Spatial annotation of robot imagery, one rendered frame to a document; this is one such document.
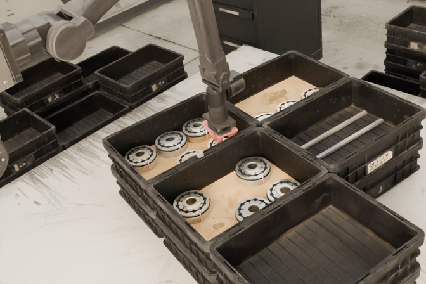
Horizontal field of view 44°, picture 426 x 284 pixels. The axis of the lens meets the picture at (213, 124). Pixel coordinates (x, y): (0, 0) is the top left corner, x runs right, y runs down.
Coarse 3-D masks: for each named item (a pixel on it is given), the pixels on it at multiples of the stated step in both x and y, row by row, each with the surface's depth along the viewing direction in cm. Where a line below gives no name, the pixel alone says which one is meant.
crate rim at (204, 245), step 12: (252, 132) 158; (264, 132) 157; (228, 144) 155; (288, 144) 151; (204, 156) 152; (300, 156) 146; (180, 168) 149; (324, 168) 140; (156, 180) 146; (312, 180) 137; (156, 192) 141; (288, 192) 134; (168, 204) 137; (180, 216) 133; (252, 216) 129; (192, 228) 129; (228, 228) 127; (204, 240) 125; (216, 240) 124
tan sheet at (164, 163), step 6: (210, 138) 176; (192, 144) 175; (198, 144) 174; (204, 144) 174; (156, 150) 174; (186, 150) 172; (162, 162) 169; (168, 162) 168; (174, 162) 168; (156, 168) 167; (162, 168) 166; (168, 168) 166; (144, 174) 165; (150, 174) 164; (156, 174) 164
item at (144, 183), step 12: (192, 96) 180; (168, 108) 176; (228, 108) 171; (144, 120) 172; (120, 132) 168; (240, 132) 159; (108, 144) 163; (216, 144) 156; (120, 156) 157; (132, 168) 152; (144, 180) 146
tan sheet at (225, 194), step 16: (224, 176) 159; (272, 176) 156; (288, 176) 155; (208, 192) 154; (224, 192) 153; (240, 192) 152; (256, 192) 151; (224, 208) 147; (192, 224) 144; (208, 224) 143; (224, 224) 142
